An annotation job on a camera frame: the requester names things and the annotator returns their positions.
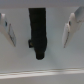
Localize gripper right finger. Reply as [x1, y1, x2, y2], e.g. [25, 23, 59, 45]
[62, 6, 84, 49]

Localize white sliding door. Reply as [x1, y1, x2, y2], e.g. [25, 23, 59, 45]
[0, 7, 84, 76]

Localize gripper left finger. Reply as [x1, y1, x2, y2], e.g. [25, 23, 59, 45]
[0, 12, 18, 48]

